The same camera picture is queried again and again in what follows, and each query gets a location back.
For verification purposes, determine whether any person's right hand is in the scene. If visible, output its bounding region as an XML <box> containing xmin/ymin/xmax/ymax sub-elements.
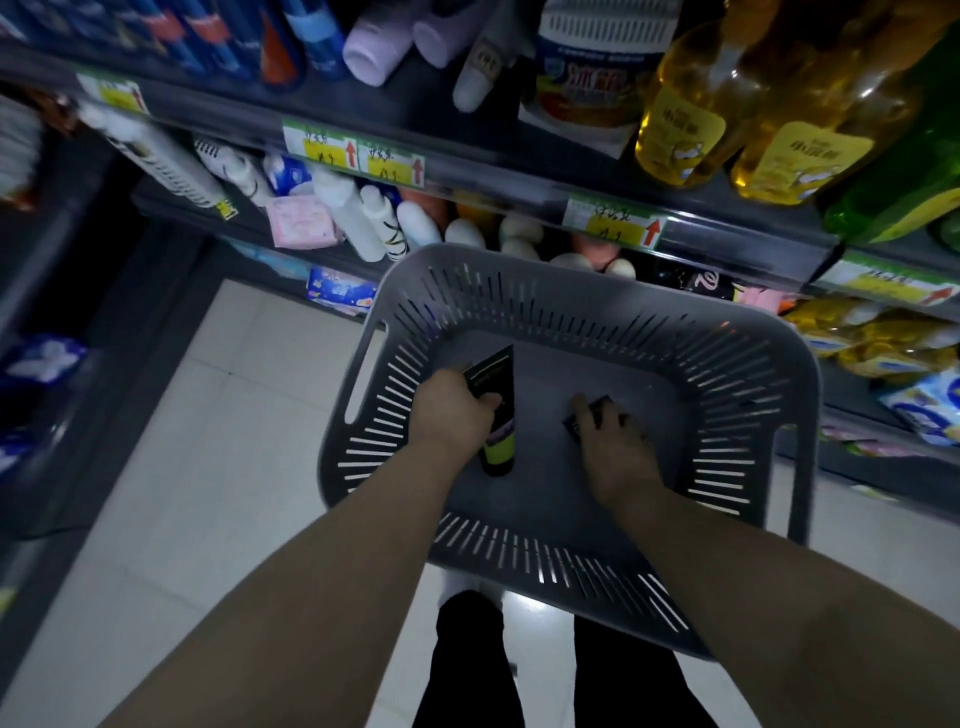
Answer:
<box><xmin>568</xmin><ymin>393</ymin><xmax>666</xmax><ymax>513</ymax></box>

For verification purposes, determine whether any person's left hand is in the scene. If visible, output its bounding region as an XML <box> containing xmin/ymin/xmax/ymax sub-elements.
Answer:
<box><xmin>408</xmin><ymin>366</ymin><xmax>504</xmax><ymax>457</ymax></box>

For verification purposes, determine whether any small black box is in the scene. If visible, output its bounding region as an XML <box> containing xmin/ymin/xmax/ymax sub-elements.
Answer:
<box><xmin>562</xmin><ymin>395</ymin><xmax>613</xmax><ymax>444</ymax></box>

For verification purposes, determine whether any black and green tube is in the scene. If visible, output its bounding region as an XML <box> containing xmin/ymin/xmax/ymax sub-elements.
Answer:
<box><xmin>462</xmin><ymin>345</ymin><xmax>519</xmax><ymax>478</ymax></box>

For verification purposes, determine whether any person's right forearm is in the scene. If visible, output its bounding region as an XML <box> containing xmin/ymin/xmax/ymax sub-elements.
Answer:
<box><xmin>611</xmin><ymin>483</ymin><xmax>960</xmax><ymax>728</ymax></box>

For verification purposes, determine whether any person's left forearm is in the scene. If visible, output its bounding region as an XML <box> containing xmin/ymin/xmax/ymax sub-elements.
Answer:
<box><xmin>97</xmin><ymin>441</ymin><xmax>460</xmax><ymax>728</ymax></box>

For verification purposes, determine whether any grey plastic shopping basket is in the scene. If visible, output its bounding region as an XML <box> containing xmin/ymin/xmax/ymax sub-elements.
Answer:
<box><xmin>317</xmin><ymin>242</ymin><xmax>824</xmax><ymax>663</ymax></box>

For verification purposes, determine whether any blue printed packet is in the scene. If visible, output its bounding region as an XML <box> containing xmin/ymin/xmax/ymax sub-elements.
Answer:
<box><xmin>306</xmin><ymin>265</ymin><xmax>378</xmax><ymax>316</ymax></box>

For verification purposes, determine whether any green yellow price label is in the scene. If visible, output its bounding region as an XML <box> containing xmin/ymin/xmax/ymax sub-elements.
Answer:
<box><xmin>816</xmin><ymin>254</ymin><xmax>960</xmax><ymax>308</ymax></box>
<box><xmin>561</xmin><ymin>194</ymin><xmax>668</xmax><ymax>252</ymax></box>
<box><xmin>75</xmin><ymin>70</ymin><xmax>150</xmax><ymax>116</ymax></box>
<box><xmin>357</xmin><ymin>139</ymin><xmax>426</xmax><ymax>189</ymax></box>
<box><xmin>282</xmin><ymin>119</ymin><xmax>362</xmax><ymax>174</ymax></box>

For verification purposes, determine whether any row of white bottles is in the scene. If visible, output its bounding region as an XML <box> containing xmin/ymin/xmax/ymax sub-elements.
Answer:
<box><xmin>310</xmin><ymin>165</ymin><xmax>639</xmax><ymax>281</ymax></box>

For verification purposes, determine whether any dark metal shelf board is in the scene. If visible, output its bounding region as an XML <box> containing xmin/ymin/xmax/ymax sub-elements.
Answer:
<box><xmin>131</xmin><ymin>176</ymin><xmax>391</xmax><ymax>282</ymax></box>
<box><xmin>0</xmin><ymin>41</ymin><xmax>960</xmax><ymax>325</ymax></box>

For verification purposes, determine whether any pink packet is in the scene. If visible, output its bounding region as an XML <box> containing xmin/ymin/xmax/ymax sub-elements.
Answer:
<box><xmin>265</xmin><ymin>195</ymin><xmax>340</xmax><ymax>251</ymax></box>

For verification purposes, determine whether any light blue packet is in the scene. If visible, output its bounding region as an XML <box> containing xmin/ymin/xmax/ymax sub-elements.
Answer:
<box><xmin>227</xmin><ymin>238</ymin><xmax>313</xmax><ymax>283</ymax></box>

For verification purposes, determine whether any person's left leg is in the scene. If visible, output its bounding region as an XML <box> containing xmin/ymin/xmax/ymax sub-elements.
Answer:
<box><xmin>411</xmin><ymin>590</ymin><xmax>526</xmax><ymax>728</ymax></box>

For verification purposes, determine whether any person's leg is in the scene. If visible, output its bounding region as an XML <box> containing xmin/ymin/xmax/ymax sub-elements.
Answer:
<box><xmin>411</xmin><ymin>590</ymin><xmax>526</xmax><ymax>728</ymax></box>
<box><xmin>573</xmin><ymin>613</ymin><xmax>719</xmax><ymax>728</ymax></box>

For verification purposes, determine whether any person's right leg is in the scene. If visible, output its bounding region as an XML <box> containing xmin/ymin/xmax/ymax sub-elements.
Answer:
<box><xmin>573</xmin><ymin>613</ymin><xmax>719</xmax><ymax>728</ymax></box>

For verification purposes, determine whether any pile of yellow packets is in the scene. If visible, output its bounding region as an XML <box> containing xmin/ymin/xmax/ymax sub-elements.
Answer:
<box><xmin>782</xmin><ymin>294</ymin><xmax>960</xmax><ymax>385</ymax></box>

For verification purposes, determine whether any blue white packet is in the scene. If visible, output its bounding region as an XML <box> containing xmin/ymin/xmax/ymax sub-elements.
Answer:
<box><xmin>261</xmin><ymin>153</ymin><xmax>315</xmax><ymax>198</ymax></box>

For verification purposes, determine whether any yellow liquid bottle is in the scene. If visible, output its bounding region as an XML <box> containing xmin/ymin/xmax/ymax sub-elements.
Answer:
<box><xmin>634</xmin><ymin>0</ymin><xmax>785</xmax><ymax>189</ymax></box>
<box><xmin>730</xmin><ymin>0</ymin><xmax>957</xmax><ymax>207</ymax></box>

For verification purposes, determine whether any white roll-on bottle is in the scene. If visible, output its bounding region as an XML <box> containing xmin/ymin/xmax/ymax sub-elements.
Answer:
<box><xmin>451</xmin><ymin>22</ymin><xmax>522</xmax><ymax>114</ymax></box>

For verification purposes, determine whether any blue white patterned bag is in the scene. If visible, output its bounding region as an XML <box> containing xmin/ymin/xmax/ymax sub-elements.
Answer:
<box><xmin>876</xmin><ymin>366</ymin><xmax>960</xmax><ymax>449</ymax></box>

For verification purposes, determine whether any white black patterned bottle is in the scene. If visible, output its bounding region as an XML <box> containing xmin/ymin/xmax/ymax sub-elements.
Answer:
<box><xmin>193</xmin><ymin>137</ymin><xmax>276</xmax><ymax>208</ymax></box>

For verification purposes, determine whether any white jar with blue label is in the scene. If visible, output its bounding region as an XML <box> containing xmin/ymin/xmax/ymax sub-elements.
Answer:
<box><xmin>518</xmin><ymin>0</ymin><xmax>682</xmax><ymax>160</ymax></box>

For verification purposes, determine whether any lavender bottle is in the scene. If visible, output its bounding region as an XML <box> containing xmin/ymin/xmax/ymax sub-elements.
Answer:
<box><xmin>413</xmin><ymin>0</ymin><xmax>492</xmax><ymax>70</ymax></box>
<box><xmin>342</xmin><ymin>0</ymin><xmax>425</xmax><ymax>88</ymax></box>

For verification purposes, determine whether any green liquid bottle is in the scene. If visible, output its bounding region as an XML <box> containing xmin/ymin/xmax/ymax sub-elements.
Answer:
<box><xmin>822</xmin><ymin>30</ymin><xmax>960</xmax><ymax>246</ymax></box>

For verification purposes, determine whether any long white patterned bottle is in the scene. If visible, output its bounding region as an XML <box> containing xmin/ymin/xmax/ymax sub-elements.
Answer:
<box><xmin>77</xmin><ymin>99</ymin><xmax>228</xmax><ymax>212</ymax></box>

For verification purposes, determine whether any blue white wrapped pack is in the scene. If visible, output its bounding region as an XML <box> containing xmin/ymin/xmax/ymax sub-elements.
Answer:
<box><xmin>0</xmin><ymin>333</ymin><xmax>89</xmax><ymax>385</ymax></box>

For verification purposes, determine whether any dark side shelf unit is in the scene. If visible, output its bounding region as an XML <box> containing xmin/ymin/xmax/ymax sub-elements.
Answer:
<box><xmin>0</xmin><ymin>82</ymin><xmax>219</xmax><ymax>676</ymax></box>

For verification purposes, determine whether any row of blue bottles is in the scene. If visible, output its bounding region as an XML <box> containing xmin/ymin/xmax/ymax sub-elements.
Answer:
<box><xmin>0</xmin><ymin>0</ymin><xmax>348</xmax><ymax>93</ymax></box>

